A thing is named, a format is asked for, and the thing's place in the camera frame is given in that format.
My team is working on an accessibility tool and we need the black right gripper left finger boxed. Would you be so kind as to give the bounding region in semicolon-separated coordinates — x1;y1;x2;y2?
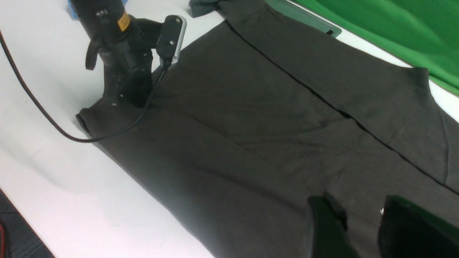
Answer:
307;195;359;258

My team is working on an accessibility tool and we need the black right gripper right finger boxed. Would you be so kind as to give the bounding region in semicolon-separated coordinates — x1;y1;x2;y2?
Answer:
378;195;459;258

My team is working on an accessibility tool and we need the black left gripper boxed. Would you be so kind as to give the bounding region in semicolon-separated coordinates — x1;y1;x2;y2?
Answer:
85;18;162;107

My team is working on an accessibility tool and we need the gray long-sleeved shirt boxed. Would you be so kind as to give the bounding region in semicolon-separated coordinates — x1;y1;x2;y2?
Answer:
75;0;459;258

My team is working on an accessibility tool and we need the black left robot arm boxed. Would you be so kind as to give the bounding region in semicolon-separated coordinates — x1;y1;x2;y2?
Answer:
70;0;162;107

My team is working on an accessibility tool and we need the blue t-shirt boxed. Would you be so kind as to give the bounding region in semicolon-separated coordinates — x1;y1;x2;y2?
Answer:
67;0;79;20

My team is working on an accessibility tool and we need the dark teal crumpled shirt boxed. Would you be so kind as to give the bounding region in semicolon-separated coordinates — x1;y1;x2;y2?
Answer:
188;0;230;18

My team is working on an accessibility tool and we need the green backdrop cloth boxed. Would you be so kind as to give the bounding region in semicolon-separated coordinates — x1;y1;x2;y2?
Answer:
297;0;459;95

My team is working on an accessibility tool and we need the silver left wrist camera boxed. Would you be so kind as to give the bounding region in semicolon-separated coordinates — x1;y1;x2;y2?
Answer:
155;15;187;66

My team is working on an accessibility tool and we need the black left camera cable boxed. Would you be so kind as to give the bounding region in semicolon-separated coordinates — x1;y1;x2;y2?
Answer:
0;30;171;143

